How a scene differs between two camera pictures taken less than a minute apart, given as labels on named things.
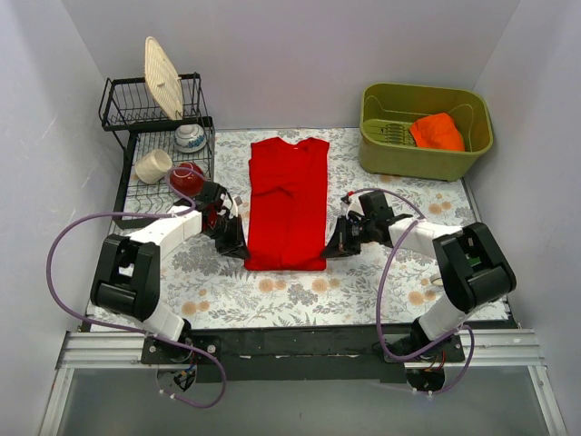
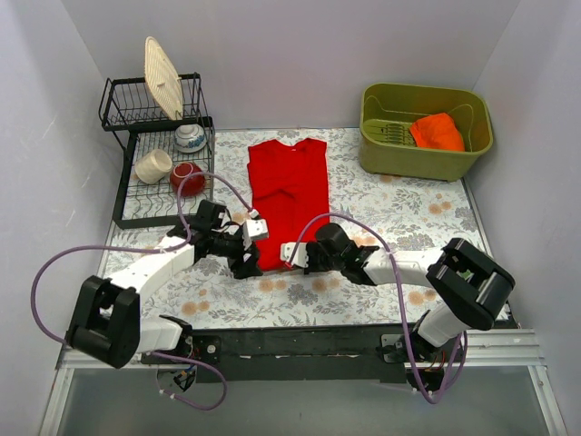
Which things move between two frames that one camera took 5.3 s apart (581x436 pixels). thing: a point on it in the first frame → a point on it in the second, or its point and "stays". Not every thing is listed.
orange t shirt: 437,132 stays
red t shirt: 288,204 stays
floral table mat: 380,288 stays
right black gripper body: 352,233 → 310,260
